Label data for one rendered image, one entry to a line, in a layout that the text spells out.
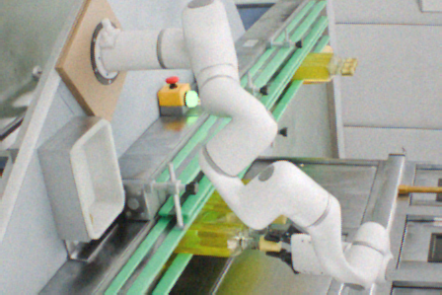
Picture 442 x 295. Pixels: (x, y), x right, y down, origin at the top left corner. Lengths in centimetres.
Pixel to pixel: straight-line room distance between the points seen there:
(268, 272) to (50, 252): 55
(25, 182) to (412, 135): 681
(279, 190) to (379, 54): 645
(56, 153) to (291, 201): 49
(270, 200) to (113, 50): 55
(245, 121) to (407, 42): 637
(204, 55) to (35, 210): 47
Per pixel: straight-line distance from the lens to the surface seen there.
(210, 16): 148
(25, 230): 149
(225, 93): 136
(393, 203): 205
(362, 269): 145
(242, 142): 135
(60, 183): 152
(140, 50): 163
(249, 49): 253
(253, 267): 182
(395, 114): 795
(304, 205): 134
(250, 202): 134
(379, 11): 759
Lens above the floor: 161
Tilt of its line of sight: 19 degrees down
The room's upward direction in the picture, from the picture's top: 92 degrees clockwise
